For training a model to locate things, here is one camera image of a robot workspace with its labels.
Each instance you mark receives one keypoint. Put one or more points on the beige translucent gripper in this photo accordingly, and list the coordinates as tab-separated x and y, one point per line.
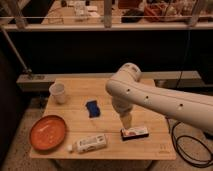
126	121

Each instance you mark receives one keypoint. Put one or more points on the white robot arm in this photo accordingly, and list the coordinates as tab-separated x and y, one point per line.
127	90

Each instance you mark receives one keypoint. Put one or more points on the black and white eraser box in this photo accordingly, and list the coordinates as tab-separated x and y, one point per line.
134	133

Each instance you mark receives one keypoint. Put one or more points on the wooden folding table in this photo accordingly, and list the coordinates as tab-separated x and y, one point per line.
157	146

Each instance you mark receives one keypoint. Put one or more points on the blue sponge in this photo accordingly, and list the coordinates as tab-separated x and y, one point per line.
92	107

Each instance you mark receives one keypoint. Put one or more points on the white plastic bottle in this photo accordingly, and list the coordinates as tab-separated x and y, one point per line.
90	143

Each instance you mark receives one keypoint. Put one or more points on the grey metal ledge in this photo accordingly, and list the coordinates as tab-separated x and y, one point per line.
41	82

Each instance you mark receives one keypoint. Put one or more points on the white paper cup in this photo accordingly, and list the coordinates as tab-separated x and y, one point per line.
57	90

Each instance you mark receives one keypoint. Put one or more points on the orange plate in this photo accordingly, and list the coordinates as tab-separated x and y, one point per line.
47	133

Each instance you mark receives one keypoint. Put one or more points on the diagonal metal pole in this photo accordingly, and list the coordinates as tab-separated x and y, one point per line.
27	70

